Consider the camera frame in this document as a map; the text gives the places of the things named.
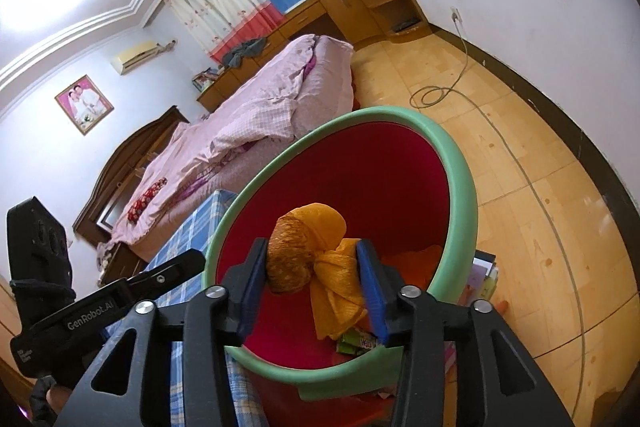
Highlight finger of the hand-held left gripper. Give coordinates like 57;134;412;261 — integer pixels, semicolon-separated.
127;249;207;305

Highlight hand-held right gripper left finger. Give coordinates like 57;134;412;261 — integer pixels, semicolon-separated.
52;237;268;427

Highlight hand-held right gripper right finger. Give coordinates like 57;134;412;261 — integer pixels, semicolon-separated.
355;239;576;427

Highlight yellow foam net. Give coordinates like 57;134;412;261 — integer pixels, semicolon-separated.
287;202;371;342

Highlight brown round lump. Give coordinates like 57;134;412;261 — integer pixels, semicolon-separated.
264;216;315;294

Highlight green spiral print packet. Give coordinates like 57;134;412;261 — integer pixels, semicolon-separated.
336;327;383;355

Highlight red bin with green rim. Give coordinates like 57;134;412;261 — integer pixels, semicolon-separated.
200;106;478;427

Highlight dark wooden nightstand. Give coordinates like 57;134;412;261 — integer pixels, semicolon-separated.
97;241;148;285

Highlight blue plaid tablecloth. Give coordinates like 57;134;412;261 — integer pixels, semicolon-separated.
100;189;263;427

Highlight wooden wardrobe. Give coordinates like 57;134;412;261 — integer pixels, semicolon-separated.
0;277;31;408

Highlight red patterned pillow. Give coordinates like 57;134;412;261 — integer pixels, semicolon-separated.
127;177;168;223

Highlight stack of books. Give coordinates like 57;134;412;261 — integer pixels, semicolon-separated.
445;249;501;368

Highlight dark wooden bed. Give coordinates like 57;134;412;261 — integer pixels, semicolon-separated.
72;34;358;263

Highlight framed photo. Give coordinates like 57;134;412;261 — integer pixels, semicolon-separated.
54;74;115;136

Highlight pink quilt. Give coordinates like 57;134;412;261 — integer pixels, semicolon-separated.
111;34;353;243

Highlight row of books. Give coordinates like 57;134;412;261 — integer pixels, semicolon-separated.
192;66;226;92

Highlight grey clothes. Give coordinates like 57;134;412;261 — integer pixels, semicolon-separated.
222;38;268;68

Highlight cream and red curtain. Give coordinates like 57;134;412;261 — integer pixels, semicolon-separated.
162;0;286;65

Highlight long wooden cabinet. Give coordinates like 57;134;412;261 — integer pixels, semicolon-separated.
192;0;428;112

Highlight wall air conditioner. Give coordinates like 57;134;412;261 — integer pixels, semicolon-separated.
111;39;161;75

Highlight white cable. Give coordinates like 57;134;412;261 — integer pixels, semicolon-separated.
409;19;588;388

